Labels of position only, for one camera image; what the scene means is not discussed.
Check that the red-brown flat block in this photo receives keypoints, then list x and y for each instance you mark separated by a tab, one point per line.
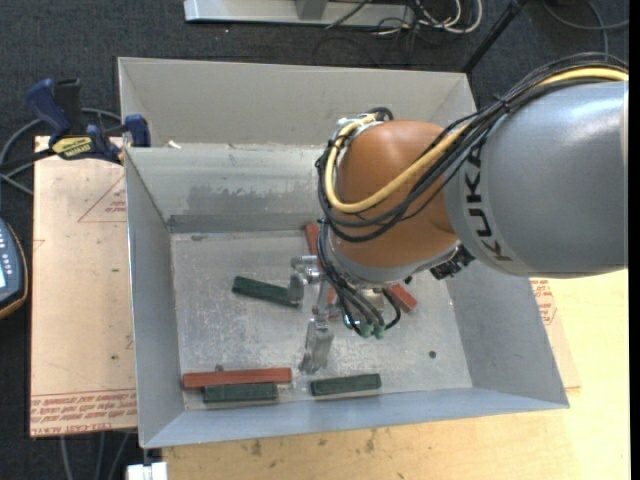
235	377
312	240
404	299

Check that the dark green flat block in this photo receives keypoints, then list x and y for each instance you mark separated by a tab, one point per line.
345	385
260	289
240	393

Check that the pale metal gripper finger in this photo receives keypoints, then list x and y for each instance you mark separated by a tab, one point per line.
317	345
299	284

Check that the brown cardboard board, red print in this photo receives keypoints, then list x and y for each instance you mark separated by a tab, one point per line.
80	288

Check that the grey metal bin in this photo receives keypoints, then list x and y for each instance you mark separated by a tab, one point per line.
240	328

